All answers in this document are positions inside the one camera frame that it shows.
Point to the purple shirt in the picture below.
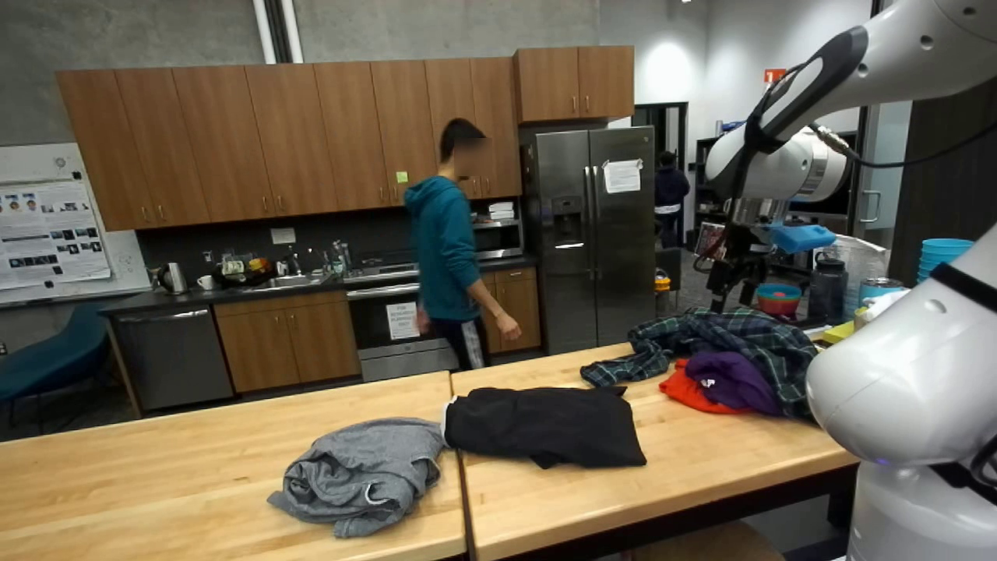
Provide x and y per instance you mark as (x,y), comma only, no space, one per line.
(732,379)

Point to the blue chair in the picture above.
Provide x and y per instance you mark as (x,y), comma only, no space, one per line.
(50,359)

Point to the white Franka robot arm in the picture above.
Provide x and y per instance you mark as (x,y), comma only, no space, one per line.
(914,386)

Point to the grey dishwasher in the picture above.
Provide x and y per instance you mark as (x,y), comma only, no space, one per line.
(176,357)

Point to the white paper sheet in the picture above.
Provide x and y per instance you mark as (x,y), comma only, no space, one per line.
(620,175)

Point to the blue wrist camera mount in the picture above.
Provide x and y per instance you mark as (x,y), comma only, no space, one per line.
(801,239)

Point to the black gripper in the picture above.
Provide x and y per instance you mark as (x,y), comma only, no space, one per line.
(747,235)

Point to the orange wall sign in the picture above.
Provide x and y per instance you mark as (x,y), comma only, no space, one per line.
(775,76)

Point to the yellow box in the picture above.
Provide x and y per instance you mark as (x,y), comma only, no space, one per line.
(832,333)

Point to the black folded garment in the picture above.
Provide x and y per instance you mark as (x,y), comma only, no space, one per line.
(546,425)

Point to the grey crumpled garment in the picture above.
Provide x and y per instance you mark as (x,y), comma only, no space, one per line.
(358,479)

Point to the distant person in dark clothes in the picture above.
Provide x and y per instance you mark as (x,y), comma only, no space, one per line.
(671,198)

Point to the narrow wooden base cabinet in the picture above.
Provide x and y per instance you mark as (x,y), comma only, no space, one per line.
(518,296)

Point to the teal bowl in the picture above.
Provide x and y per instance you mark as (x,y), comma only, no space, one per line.
(779,296)

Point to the built-in kitchen oven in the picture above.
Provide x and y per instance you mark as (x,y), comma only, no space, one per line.
(401,327)

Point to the red orange garment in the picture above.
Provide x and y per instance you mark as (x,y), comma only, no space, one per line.
(687,395)

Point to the white wall poster board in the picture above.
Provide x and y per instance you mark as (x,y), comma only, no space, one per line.
(47,223)

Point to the wooden cabinet over refrigerator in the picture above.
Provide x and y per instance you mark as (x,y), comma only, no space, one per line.
(573,82)

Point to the silver microwave oven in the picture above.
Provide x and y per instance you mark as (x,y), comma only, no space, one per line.
(500,239)

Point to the yellow sticky note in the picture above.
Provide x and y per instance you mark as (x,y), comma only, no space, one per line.
(403,179)

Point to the stack of blue cups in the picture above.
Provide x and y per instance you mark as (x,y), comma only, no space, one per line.
(943,256)

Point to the wide wooden base cabinet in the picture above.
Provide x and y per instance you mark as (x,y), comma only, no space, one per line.
(286,341)

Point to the stainless steel refrigerator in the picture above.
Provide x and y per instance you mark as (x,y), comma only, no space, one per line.
(586,260)

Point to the green blue checked shirt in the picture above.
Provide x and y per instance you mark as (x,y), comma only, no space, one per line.
(748,339)

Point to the silver kettle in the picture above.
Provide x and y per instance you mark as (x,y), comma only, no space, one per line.
(172,279)

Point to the wooden wall cabinets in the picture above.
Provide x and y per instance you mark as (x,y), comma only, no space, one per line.
(269,142)

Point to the black bottle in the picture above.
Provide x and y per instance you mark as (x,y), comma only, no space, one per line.
(827,291)

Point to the person in teal hoodie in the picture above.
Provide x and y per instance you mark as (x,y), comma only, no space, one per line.
(439,244)

